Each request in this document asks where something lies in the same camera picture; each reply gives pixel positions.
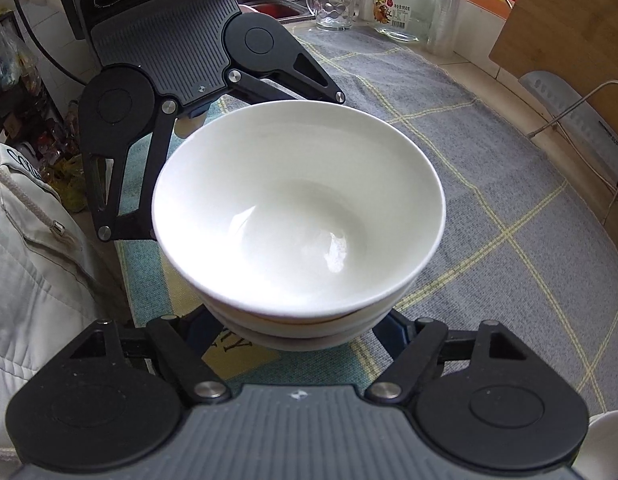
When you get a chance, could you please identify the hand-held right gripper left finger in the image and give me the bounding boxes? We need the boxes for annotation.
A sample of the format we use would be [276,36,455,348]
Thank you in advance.
[68,305,233,404]

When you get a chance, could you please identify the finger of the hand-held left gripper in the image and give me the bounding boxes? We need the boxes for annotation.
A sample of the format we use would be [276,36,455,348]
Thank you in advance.
[227,30,346,108]
[80,97,180,242]

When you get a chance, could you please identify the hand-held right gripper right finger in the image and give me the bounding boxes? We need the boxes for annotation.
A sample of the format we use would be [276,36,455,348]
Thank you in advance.
[365,309,528,403]

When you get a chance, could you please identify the white bowl pink flowers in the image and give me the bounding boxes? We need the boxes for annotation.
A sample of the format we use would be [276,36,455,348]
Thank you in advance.
[203,280,417,338]

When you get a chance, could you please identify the white bowl pink floral print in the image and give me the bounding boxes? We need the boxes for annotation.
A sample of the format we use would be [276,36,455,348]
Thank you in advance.
[229,310,390,352]

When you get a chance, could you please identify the white bowl faint purple flowers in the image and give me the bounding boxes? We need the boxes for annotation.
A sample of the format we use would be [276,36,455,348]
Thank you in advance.
[151,101,446,322]

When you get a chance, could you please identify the large white plate fruit print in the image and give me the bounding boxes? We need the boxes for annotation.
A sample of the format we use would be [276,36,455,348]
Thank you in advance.
[586,409,618,480]

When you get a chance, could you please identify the steel sink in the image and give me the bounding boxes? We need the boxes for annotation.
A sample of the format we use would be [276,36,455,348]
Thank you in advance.
[236,0,317,28]

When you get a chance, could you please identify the clear glass mug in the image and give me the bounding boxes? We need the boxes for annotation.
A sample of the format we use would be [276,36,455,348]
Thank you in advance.
[304,0,363,32]

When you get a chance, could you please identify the red plastic basin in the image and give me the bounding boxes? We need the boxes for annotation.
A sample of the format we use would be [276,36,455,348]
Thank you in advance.
[241,2,304,20]

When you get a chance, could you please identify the white jacket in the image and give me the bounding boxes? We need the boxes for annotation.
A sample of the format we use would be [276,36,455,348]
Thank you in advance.
[0,130,132,466]

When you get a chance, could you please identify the glass jar green lid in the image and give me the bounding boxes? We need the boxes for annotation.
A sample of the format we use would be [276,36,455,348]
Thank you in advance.
[371,0,440,43]

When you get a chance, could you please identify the tall plastic wrap roll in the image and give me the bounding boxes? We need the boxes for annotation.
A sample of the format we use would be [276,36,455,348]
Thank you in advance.
[428,0,474,54]

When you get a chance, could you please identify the grey checked towel mat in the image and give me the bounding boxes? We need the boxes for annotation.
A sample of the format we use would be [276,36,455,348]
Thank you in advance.
[114,20,618,423]

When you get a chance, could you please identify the clear plastic bag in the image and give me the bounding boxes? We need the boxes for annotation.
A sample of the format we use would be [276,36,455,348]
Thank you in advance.
[0,7,44,111]

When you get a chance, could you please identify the wooden cutting board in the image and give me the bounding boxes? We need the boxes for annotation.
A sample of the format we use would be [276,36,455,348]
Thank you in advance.
[489,0,618,233]

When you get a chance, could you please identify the black cable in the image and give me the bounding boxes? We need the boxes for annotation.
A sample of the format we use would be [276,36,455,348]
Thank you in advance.
[1,0,90,88]

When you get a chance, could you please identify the metal wire rack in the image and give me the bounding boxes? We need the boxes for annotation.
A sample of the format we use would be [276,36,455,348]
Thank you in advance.
[526,79,618,226]

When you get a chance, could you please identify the steel cleaver black handle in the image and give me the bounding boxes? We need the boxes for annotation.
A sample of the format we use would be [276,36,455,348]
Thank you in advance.
[518,70,618,183]

